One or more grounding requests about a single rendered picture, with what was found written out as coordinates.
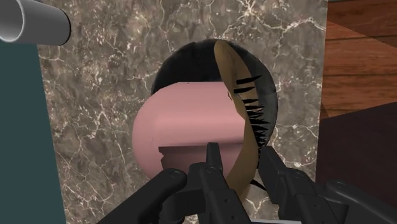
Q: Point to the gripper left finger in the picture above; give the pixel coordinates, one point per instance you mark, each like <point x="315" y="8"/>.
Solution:
<point x="214" y="192"/>

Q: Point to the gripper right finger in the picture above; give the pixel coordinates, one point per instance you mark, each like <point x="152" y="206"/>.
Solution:
<point x="297" y="195"/>

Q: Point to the pink rounded cup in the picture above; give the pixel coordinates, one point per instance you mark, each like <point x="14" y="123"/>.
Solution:
<point x="192" y="114"/>

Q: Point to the black and tan bowl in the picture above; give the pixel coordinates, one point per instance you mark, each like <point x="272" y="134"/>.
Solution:
<point x="186" y="62"/>

